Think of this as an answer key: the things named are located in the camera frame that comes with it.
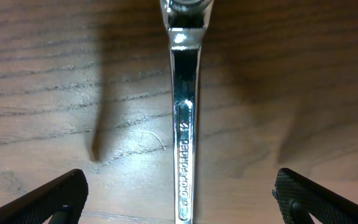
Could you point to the silver combination wrench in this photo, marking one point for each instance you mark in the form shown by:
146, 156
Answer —
186, 22

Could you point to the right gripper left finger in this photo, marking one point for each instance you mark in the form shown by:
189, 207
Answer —
61, 200

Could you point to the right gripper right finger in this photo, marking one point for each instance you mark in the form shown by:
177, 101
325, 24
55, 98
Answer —
300, 199

